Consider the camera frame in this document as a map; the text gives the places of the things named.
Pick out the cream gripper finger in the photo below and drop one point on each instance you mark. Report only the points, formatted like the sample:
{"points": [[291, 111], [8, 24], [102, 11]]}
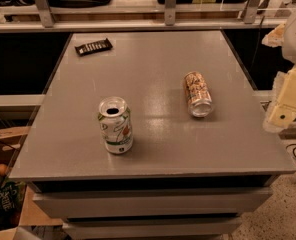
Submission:
{"points": [[281, 111], [275, 37]]}

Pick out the green and white soda can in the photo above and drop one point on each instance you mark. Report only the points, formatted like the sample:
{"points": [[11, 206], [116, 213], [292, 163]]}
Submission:
{"points": [[114, 118]]}

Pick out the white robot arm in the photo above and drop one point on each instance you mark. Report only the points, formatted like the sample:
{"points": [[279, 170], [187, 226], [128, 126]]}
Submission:
{"points": [[289, 43]]}

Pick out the black snack bar wrapper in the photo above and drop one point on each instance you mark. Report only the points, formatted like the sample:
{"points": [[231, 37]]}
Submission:
{"points": [[93, 47]]}

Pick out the orange soda can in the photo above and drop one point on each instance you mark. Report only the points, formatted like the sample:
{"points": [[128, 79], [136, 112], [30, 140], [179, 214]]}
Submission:
{"points": [[198, 98]]}

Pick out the green printed bag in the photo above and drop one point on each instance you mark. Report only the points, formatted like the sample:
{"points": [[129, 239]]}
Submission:
{"points": [[11, 201]]}

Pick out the grey drawer cabinet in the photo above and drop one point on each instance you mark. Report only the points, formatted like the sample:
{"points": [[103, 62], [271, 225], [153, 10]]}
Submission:
{"points": [[183, 176]]}

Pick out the cardboard box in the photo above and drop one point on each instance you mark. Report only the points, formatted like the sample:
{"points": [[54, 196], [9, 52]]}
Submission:
{"points": [[20, 218]]}

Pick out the metal shelf rail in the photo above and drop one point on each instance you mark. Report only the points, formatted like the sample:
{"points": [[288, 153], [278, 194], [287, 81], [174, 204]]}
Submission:
{"points": [[131, 15]]}

